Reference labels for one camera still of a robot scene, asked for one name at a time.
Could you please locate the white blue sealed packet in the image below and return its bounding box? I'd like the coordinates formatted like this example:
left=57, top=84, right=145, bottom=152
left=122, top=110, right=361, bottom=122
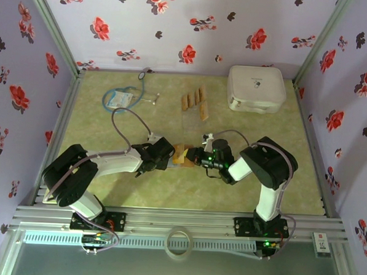
left=106, top=90, right=133, bottom=110

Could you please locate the blue tube stethoscope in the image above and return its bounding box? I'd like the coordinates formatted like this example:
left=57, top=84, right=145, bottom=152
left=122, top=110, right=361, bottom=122
left=101, top=65, right=162, bottom=115

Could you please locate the white zipped medical case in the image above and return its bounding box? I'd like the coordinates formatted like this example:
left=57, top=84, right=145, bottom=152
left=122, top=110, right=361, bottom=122
left=225, top=64, right=289, bottom=116

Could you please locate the clear tape roll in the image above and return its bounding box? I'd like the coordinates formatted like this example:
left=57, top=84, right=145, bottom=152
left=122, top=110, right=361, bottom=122
left=164, top=225, right=195, bottom=263

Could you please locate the small green circuit board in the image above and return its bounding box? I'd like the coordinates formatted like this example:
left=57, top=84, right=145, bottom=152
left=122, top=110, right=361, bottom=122
left=256, top=239, right=282, bottom=252
left=82, top=232, right=112, bottom=246

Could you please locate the small white red label box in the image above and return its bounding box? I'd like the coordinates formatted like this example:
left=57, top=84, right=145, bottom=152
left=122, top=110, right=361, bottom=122
left=312, top=232, right=332, bottom=259

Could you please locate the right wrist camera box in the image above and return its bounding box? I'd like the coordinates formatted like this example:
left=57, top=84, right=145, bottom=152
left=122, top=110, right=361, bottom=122
left=200, top=132, right=216, bottom=153

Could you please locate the aluminium frame cross rail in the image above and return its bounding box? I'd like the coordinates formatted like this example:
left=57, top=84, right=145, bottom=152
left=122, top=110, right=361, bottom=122
left=7, top=199, right=351, bottom=249

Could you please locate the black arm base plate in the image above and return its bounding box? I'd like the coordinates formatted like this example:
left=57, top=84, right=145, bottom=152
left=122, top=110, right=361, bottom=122
left=69, top=209, right=127, bottom=233
left=232, top=216, right=291, bottom=241

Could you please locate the white slotted cable duct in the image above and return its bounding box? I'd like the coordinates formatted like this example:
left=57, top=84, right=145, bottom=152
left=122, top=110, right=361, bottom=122
left=22, top=229, right=258, bottom=257

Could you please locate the aluminium frame side rail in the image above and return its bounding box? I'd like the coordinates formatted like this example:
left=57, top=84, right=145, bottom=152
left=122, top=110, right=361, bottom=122
left=285, top=81, right=349, bottom=219
left=19, top=66, right=87, bottom=209

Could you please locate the aluminium frame upright post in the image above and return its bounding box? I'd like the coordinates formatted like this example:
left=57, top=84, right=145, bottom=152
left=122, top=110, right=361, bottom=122
left=292, top=0, right=354, bottom=89
left=18, top=0, right=90, bottom=78

